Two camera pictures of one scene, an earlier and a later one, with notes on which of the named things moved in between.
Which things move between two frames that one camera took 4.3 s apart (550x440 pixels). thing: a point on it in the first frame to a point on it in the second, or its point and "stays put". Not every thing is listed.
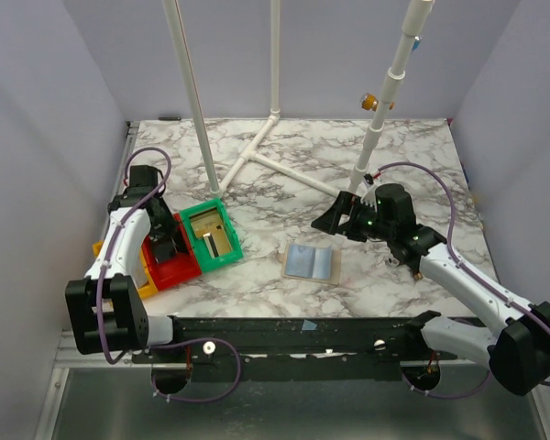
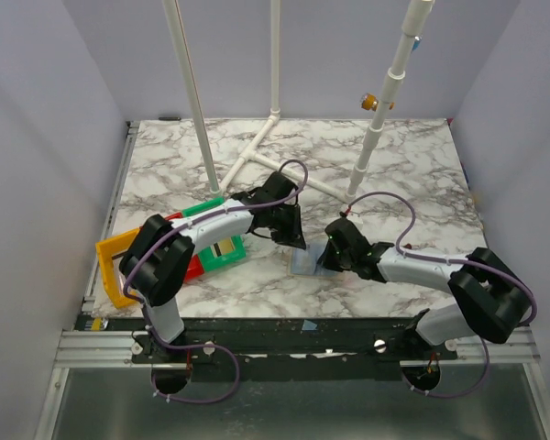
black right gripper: [346, 215] to [335, 250]
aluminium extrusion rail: [66, 356] stays put
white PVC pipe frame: [420, 15] stays put
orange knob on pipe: [368, 102] stays put
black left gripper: [169, 229] to [294, 235]
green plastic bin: [202, 252] stays put
